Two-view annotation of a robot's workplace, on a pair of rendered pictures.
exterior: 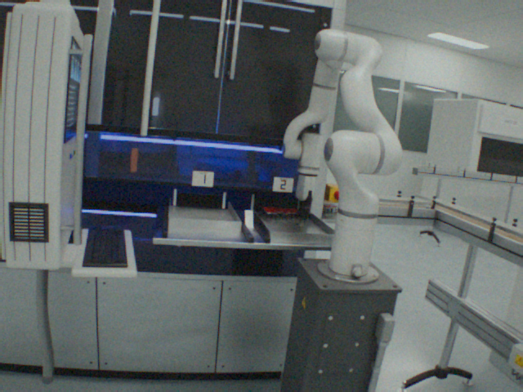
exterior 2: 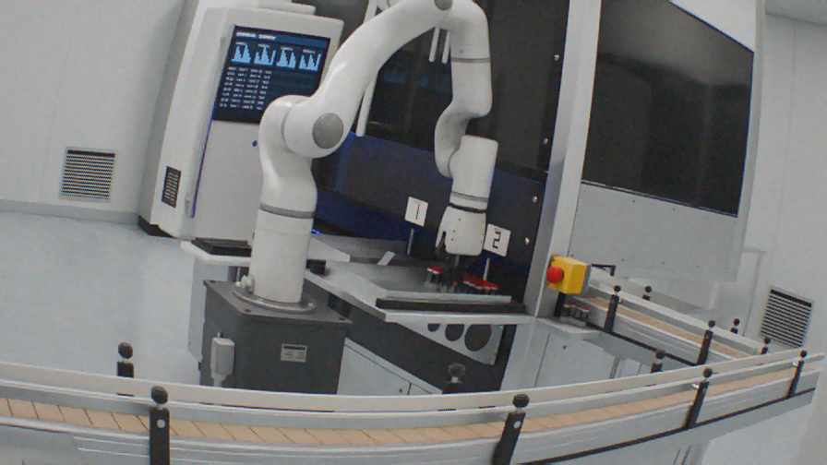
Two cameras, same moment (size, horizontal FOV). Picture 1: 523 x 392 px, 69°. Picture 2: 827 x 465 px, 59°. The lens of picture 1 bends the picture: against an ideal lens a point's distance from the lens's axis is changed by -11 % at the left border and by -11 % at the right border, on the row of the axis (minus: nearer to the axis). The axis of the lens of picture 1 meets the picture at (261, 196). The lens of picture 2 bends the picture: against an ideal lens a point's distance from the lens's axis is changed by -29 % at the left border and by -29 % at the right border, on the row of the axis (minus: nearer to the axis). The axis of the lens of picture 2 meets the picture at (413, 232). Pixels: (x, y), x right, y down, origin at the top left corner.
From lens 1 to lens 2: 2.31 m
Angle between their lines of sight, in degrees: 66
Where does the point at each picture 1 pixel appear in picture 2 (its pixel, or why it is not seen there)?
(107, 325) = not seen: hidden behind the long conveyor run
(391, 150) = (293, 115)
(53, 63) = (209, 49)
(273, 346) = not seen: outside the picture
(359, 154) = (268, 121)
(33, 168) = (182, 137)
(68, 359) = not seen: hidden behind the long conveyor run
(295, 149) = (440, 158)
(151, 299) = (346, 379)
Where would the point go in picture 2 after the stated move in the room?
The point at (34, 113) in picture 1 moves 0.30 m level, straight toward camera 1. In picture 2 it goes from (192, 91) to (127, 87)
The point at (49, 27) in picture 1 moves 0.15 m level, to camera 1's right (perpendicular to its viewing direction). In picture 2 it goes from (214, 21) to (221, 18)
